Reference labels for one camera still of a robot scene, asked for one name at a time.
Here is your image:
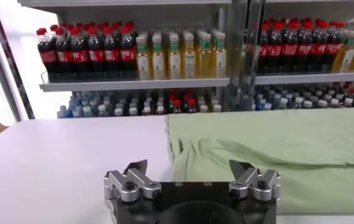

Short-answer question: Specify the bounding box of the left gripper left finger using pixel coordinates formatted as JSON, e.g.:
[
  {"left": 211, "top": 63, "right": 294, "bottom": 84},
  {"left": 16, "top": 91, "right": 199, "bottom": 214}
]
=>
[{"left": 103, "top": 160, "right": 162, "bottom": 204}]

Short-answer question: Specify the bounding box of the grey window frame post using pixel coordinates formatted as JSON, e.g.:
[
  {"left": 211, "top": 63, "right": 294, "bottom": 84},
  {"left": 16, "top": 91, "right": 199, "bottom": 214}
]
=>
[{"left": 0, "top": 5, "right": 28, "bottom": 122}]

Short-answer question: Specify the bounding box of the grey metal shelf rack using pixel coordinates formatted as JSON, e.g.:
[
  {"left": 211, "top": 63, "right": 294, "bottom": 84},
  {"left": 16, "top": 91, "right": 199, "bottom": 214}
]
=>
[
  {"left": 17, "top": 0, "right": 248, "bottom": 119},
  {"left": 239, "top": 0, "right": 354, "bottom": 112}
]

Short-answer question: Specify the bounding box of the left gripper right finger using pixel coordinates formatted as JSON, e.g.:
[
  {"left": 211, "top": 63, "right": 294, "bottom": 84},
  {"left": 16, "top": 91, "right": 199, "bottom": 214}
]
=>
[{"left": 228, "top": 160, "right": 283, "bottom": 203}]

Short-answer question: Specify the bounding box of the dark window frame post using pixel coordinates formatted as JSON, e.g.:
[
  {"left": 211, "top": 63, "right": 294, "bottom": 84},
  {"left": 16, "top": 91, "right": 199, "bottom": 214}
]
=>
[{"left": 0, "top": 0, "right": 36, "bottom": 120}]

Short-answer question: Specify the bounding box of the light green printed shirt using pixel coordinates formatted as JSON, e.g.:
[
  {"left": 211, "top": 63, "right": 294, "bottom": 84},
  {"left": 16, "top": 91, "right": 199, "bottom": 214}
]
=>
[{"left": 164, "top": 107, "right": 354, "bottom": 215}]

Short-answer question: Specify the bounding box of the red cap cola bottle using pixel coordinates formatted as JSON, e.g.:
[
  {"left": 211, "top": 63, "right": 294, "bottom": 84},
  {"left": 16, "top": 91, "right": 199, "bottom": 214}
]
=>
[
  {"left": 36, "top": 27, "right": 58, "bottom": 80},
  {"left": 103, "top": 26, "right": 121, "bottom": 79},
  {"left": 55, "top": 27, "right": 74, "bottom": 80},
  {"left": 324, "top": 21, "right": 345, "bottom": 72},
  {"left": 296, "top": 21, "right": 314, "bottom": 73},
  {"left": 71, "top": 27, "right": 89, "bottom": 80},
  {"left": 282, "top": 21, "right": 299, "bottom": 74},
  {"left": 311, "top": 21, "right": 329, "bottom": 72},
  {"left": 187, "top": 98, "right": 198, "bottom": 114},
  {"left": 267, "top": 23, "right": 283, "bottom": 74},
  {"left": 88, "top": 27, "right": 106, "bottom": 80},
  {"left": 119, "top": 26, "right": 137, "bottom": 79},
  {"left": 257, "top": 23, "right": 269, "bottom": 74},
  {"left": 172, "top": 99, "right": 184, "bottom": 114}
]

